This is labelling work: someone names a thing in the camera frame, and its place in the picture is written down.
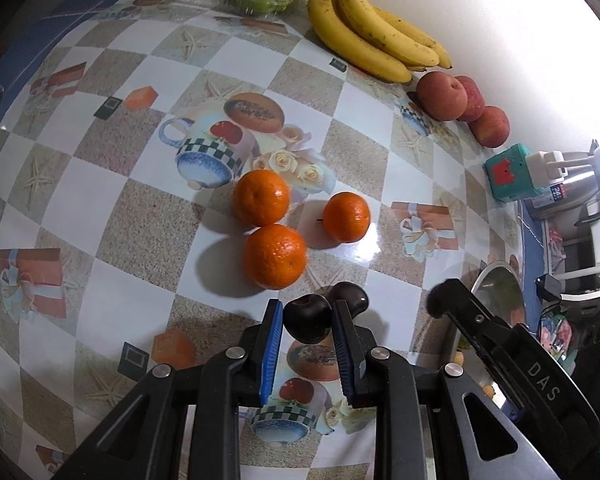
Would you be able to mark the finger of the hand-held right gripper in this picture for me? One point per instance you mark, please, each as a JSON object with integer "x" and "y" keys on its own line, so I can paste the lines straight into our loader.
{"x": 460, "y": 305}

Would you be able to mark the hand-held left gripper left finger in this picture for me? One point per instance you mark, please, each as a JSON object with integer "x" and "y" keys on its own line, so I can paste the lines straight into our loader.
{"x": 272, "y": 355}

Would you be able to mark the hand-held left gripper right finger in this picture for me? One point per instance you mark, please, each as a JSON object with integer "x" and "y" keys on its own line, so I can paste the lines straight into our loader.
{"x": 342, "y": 360}

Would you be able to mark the round stainless steel plate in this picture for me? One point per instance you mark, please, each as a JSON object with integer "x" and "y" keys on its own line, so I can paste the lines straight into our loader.
{"x": 500, "y": 290}

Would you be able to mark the dark purple plum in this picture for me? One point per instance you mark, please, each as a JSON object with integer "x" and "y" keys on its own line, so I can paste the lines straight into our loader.
{"x": 307, "y": 317}
{"x": 352, "y": 297}

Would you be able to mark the small orange tangerine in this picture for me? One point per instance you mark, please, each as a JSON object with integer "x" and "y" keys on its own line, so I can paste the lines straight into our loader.
{"x": 346, "y": 216}

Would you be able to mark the colourful snack packet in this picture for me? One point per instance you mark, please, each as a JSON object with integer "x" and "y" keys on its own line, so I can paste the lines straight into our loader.
{"x": 555, "y": 332}

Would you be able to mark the black power adapter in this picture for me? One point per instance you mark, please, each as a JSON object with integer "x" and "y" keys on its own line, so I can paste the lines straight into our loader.
{"x": 550, "y": 287}

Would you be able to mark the pink snack packet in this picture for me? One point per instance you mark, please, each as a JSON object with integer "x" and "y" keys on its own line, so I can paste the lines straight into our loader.
{"x": 555, "y": 240}

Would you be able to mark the white plastic rack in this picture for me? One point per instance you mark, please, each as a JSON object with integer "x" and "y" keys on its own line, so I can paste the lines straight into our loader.
{"x": 595, "y": 267}

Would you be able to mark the teal printed box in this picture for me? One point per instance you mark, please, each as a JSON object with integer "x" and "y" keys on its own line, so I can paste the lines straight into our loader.
{"x": 510, "y": 172}

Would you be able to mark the stainless steel thermos kettle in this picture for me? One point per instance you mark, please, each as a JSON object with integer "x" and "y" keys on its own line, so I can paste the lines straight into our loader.
{"x": 575, "y": 195}

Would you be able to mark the red apple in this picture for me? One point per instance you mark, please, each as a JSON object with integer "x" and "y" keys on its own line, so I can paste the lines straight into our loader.
{"x": 474, "y": 97}
{"x": 440, "y": 95}
{"x": 490, "y": 127}

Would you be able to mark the yellow banana bunch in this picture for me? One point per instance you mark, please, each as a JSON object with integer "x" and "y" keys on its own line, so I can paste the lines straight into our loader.
{"x": 360, "y": 35}

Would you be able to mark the white socket with red switch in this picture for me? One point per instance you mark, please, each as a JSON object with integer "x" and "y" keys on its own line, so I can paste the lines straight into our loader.
{"x": 542, "y": 167}

